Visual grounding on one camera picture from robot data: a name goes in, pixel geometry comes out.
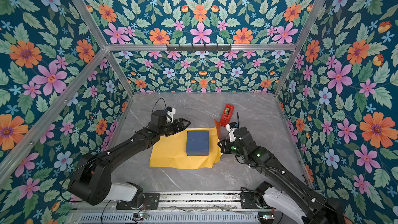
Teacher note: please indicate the left small circuit board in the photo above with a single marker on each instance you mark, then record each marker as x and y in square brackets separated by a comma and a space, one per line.
[140, 217]

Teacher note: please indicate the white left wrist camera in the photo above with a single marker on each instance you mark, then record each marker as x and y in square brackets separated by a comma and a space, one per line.
[170, 112]

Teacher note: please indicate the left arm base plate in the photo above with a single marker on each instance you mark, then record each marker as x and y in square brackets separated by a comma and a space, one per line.
[147, 201]

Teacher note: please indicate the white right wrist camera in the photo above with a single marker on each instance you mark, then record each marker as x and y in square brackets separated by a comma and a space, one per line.
[231, 127]

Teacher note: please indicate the yellow orange wrapping paper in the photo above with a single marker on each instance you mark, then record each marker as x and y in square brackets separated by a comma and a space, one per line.
[170, 152]

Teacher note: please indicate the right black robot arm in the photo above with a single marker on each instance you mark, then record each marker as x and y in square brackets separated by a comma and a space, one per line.
[285, 192]

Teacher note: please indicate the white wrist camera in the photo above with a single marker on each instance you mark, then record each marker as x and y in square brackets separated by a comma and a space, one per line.
[170, 112]
[231, 127]

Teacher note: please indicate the blue gift box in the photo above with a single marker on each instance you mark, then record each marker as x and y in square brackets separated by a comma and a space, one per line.
[197, 143]

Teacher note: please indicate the black hook rail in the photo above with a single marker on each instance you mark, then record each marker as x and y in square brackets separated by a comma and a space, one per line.
[194, 48]

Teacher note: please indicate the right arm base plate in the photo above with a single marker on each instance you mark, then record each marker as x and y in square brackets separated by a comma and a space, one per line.
[251, 199]

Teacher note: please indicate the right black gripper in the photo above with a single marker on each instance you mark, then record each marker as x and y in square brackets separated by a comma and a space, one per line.
[225, 148]

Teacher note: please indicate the aluminium mounting rail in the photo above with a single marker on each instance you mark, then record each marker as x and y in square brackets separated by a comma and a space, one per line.
[180, 201]

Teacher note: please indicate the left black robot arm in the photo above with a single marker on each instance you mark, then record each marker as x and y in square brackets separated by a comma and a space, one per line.
[91, 181]

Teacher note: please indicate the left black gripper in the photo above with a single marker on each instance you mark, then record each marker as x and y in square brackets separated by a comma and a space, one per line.
[180, 123]

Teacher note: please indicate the small circuit board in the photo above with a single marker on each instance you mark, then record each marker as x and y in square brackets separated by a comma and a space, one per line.
[266, 218]
[140, 217]

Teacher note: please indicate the right small circuit board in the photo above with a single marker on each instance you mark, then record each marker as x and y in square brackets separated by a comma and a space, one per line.
[266, 218]

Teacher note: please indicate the white slotted cable duct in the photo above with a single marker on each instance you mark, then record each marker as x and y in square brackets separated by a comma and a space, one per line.
[171, 218]

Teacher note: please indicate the red tape dispenser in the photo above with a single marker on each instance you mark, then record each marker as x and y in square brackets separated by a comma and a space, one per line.
[227, 115]

